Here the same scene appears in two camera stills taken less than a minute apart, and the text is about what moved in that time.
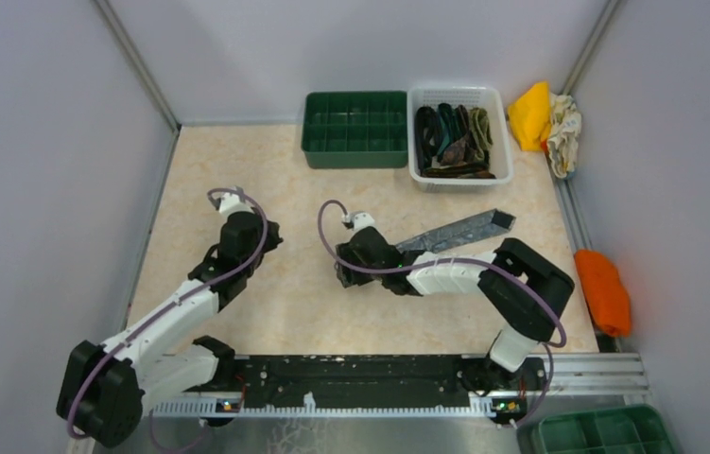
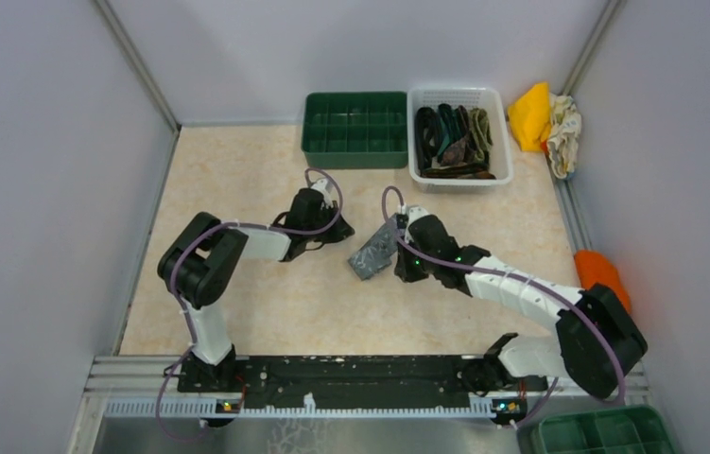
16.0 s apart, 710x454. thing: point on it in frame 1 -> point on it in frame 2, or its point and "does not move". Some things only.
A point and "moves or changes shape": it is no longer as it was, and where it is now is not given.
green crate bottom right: (622, 429) does not move
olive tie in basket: (480, 131) does not move
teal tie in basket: (450, 124) does not move
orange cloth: (606, 291) does not move
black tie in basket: (426, 130) does not move
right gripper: (350, 276) -> (403, 269)
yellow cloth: (529, 115) does not move
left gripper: (261, 222) -> (342, 230)
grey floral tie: (486, 223) moves or changes shape
